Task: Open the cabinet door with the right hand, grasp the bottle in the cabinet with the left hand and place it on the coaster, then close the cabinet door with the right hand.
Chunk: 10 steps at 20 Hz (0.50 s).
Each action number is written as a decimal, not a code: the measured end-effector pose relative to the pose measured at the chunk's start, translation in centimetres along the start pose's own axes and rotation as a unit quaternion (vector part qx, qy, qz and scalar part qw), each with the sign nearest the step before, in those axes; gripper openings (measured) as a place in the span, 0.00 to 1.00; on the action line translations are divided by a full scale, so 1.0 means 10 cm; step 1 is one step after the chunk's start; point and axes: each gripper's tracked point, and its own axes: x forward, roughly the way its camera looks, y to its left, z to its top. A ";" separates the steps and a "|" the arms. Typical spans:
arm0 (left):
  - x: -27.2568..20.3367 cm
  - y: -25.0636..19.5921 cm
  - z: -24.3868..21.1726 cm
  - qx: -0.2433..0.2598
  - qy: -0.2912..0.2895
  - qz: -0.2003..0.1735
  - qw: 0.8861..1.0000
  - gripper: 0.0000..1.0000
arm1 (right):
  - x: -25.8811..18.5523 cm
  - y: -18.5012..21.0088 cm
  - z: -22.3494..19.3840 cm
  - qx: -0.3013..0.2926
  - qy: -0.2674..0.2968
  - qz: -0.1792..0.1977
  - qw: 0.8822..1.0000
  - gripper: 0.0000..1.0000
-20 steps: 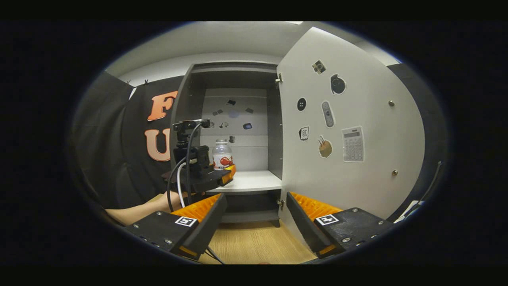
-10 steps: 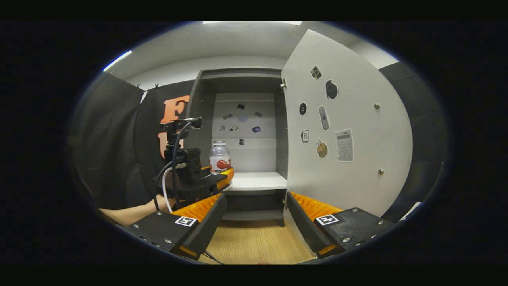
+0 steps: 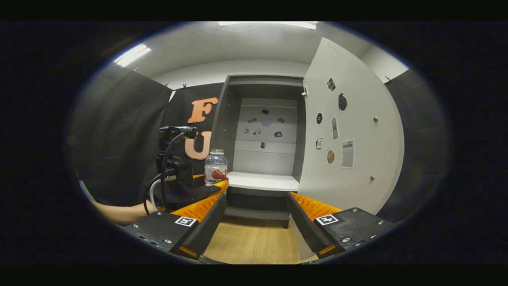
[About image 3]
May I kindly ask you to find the black cable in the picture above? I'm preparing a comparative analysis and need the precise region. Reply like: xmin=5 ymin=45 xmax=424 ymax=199
xmin=160 ymin=131 xmax=187 ymax=211

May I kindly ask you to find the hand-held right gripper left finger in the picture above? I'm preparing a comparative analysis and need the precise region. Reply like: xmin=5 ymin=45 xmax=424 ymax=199
xmin=122 ymin=192 xmax=228 ymax=261

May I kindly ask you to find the white cable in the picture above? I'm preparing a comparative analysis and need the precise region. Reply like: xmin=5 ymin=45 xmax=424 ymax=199
xmin=149 ymin=177 xmax=177 ymax=212

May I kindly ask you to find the white cabinet door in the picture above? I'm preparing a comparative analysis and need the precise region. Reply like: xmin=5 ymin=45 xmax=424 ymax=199
xmin=298 ymin=37 xmax=405 ymax=216

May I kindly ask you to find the grey cabinet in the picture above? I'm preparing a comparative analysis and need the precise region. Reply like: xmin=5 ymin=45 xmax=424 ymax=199
xmin=210 ymin=74 xmax=308 ymax=229

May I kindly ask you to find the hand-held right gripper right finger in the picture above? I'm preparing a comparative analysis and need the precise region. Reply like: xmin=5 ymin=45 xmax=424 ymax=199
xmin=286 ymin=191 xmax=395 ymax=259

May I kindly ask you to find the clear bottle red label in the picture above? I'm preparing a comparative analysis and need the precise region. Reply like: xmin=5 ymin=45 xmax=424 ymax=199
xmin=204 ymin=149 xmax=229 ymax=187

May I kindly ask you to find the white cabinet shelf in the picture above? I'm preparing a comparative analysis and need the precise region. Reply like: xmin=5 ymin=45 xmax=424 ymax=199
xmin=226 ymin=171 xmax=300 ymax=192

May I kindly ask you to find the black backdrop cloth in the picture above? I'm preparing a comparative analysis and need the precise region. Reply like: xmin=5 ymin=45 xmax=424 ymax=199
xmin=69 ymin=64 xmax=451 ymax=223

